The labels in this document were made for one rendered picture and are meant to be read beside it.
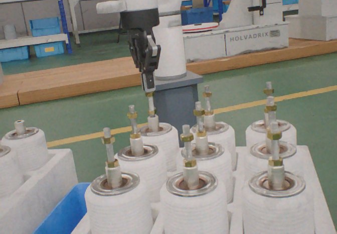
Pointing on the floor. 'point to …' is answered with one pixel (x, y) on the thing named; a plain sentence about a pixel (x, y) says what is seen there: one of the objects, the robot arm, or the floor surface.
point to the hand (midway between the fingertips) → (148, 81)
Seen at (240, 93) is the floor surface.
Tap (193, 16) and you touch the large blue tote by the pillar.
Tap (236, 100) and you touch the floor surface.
